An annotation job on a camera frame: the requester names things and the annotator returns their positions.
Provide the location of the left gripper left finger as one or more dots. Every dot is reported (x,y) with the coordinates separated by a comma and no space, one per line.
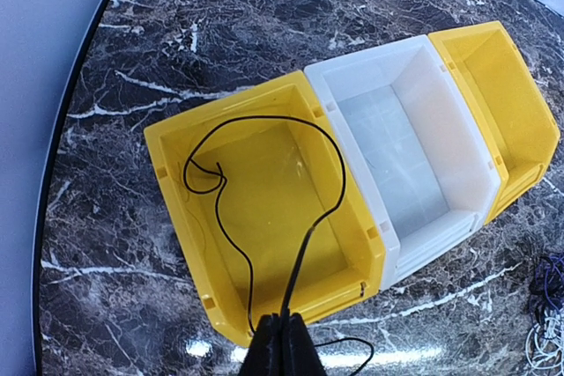
(264,355)

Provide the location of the yellow bin near back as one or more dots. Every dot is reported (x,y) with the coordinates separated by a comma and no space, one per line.
(517,125)

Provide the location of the yellow bin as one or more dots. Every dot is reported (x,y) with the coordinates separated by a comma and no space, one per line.
(517,125)
(265,207)

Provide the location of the yellow bin near front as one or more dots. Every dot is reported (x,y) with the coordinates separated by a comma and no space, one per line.
(265,207)

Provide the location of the white plastic bin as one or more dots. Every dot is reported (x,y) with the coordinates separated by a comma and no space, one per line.
(413,147)

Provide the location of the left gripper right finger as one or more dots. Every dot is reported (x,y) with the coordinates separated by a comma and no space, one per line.
(298,353)

